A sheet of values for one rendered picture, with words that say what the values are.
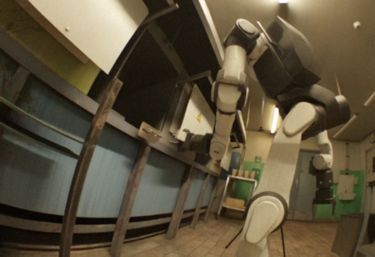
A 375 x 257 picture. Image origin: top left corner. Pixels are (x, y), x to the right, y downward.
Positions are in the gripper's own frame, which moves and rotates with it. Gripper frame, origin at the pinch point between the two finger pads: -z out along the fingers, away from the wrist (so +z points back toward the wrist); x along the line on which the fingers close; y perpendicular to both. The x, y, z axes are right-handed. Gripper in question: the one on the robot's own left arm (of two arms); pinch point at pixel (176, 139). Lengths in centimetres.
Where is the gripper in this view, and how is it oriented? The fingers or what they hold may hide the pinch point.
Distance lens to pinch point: 84.1
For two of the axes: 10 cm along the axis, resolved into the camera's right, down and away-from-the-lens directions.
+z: 8.8, 0.9, -4.7
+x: 2.8, -9.0, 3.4
